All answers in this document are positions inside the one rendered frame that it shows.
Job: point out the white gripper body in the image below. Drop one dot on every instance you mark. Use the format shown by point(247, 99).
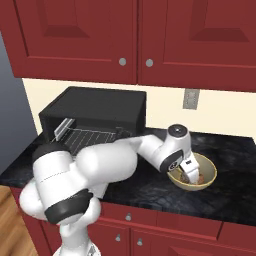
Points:
point(192, 173)

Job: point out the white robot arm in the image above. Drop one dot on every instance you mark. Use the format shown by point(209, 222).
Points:
point(100, 163)

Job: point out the brown toasted bread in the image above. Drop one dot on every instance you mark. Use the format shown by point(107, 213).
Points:
point(183, 179)

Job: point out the tan ceramic bowl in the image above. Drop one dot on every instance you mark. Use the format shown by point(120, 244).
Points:
point(209, 168)

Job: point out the black toaster oven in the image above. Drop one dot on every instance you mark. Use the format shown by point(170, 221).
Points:
point(100, 106)

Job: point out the red drawer front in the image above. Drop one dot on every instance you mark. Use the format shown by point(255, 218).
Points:
point(190, 226)
point(238, 236)
point(140, 215)

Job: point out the red base cupboard door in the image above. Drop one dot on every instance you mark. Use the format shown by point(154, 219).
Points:
point(166, 245)
point(110, 241)

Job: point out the round silver drawer knob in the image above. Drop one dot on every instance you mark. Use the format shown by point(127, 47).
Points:
point(128, 217)

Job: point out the round silver cupboard knob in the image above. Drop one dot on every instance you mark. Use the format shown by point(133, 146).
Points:
point(149, 62)
point(139, 242)
point(118, 238)
point(122, 61)

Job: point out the grey fridge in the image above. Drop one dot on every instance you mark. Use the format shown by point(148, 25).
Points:
point(15, 110)

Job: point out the grey wall socket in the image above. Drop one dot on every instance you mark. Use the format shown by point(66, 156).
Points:
point(191, 98)

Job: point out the red wall cupboard door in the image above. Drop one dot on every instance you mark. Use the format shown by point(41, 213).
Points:
point(73, 40)
point(200, 40)

